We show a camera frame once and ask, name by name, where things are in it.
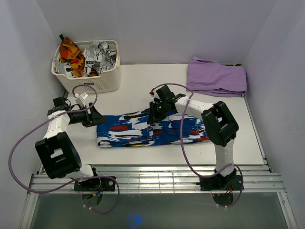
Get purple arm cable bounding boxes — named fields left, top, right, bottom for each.
left=152, top=83, right=245, bottom=208
left=8, top=83, right=121, bottom=215

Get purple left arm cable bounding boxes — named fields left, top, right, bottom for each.
left=8, top=83, right=121, bottom=215

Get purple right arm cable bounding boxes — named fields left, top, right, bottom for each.
left=152, top=83, right=245, bottom=208

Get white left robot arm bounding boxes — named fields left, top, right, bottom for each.
left=35, top=97, right=107, bottom=191

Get blue white red patterned trousers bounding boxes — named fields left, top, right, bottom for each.
left=96, top=108, right=212, bottom=149

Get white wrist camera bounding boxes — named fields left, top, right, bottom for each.
left=149, top=88, right=158, bottom=97
left=73, top=92, right=88, bottom=107

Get black white newsprint trousers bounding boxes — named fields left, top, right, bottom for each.
left=52, top=42, right=117, bottom=78

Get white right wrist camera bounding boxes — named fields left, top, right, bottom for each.
left=149, top=88, right=158, bottom=97

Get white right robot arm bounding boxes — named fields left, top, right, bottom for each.
left=148, top=84, right=244, bottom=191

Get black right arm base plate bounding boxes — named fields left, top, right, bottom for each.
left=196, top=175, right=244, bottom=191

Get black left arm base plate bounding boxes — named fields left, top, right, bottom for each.
left=73, top=177, right=116, bottom=192

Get folded purple trousers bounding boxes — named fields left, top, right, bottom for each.
left=186, top=57, right=247, bottom=97

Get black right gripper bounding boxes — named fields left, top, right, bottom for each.
left=148, top=101, right=168, bottom=125

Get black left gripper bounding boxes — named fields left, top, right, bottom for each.
left=69, top=103, right=107, bottom=128

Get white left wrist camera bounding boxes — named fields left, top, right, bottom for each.
left=73, top=92, right=88, bottom=107

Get orange camouflage trousers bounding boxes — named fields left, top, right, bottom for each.
left=59, top=34, right=85, bottom=78

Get cream perforated laundry basket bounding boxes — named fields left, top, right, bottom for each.
left=51, top=40, right=121, bottom=94

